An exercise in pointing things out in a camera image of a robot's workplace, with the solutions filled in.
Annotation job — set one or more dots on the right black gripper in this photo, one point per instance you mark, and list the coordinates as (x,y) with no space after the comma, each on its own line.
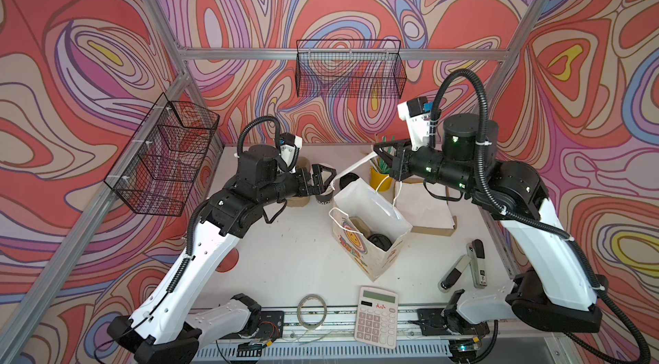
(396,161)

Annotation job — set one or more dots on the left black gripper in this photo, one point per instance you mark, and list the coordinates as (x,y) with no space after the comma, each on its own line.
(319,187)

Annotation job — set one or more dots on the black plastic cup lid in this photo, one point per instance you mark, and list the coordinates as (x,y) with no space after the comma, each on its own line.
(380,241)

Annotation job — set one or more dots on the white paper takeout bag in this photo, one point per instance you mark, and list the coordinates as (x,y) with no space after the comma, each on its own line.
(365,222)

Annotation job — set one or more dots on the single pulp cup carrier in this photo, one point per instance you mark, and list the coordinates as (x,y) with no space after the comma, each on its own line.
(355,223)

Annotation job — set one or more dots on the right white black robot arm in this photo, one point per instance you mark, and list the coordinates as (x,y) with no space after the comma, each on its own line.
(560,292)

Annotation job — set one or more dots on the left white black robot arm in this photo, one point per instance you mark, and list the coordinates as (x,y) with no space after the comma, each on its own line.
(163,329)

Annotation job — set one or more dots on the stack of paper coffee cups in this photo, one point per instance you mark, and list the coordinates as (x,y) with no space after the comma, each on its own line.
(325,198)

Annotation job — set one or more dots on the bundle of wrapped straws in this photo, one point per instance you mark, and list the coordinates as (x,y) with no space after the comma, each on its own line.
(385,150)

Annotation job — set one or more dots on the stack of black cup lids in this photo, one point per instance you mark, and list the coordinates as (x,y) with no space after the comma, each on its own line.
(347,179)

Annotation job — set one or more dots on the yellow metal bucket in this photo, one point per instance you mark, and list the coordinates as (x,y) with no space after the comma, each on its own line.
(380,178)

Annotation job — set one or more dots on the brown napkin holder box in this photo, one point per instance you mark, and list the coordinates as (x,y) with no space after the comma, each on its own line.
(437,227)

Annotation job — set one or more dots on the white paper napkins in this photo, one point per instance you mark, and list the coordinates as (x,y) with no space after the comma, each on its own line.
(425,207)

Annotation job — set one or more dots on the cup of coloured pencils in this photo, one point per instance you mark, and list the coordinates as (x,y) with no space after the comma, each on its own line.
(229,262)

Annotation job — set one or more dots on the silver black stapler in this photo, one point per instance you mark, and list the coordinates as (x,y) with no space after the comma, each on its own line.
(475,260)

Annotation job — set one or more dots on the white desk calculator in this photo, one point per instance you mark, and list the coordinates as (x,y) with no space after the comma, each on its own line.
(376,317)

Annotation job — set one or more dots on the black wire basket back wall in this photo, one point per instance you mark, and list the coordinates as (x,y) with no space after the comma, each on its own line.
(378,76)

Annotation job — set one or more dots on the black wire basket wall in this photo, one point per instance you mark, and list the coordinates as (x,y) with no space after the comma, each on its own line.
(378,76)
(164,157)

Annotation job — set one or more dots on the aluminium frame rail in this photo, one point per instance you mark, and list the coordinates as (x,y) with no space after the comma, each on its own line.
(291,53)

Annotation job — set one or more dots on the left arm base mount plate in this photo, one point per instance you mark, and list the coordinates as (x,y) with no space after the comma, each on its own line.
(270,327)

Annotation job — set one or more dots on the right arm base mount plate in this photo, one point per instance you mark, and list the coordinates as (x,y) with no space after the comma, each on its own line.
(447,321)

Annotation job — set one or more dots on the black wire basket left wall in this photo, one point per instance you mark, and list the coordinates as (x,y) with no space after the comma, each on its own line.
(164,157)

